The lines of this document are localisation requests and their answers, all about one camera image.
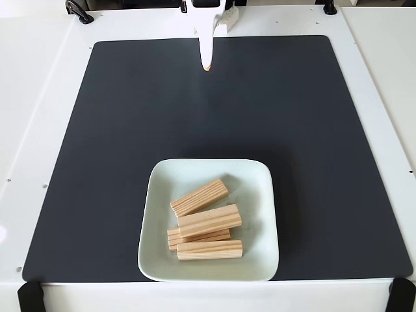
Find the pale green square plate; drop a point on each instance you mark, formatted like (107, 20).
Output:
(256, 208)

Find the small black table clamp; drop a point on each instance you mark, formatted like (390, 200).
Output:
(330, 8)

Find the large black table clamp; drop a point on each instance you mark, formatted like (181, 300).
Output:
(87, 19)

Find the black corner bracket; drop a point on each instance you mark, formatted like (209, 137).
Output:
(31, 297)
(403, 295)

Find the black rubber mat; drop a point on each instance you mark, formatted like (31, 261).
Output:
(97, 162)

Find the small black base clamp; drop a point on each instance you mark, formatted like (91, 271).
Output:
(184, 6)

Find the grooved wooden block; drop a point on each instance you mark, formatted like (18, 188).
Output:
(211, 250)
(200, 198)
(174, 239)
(211, 221)

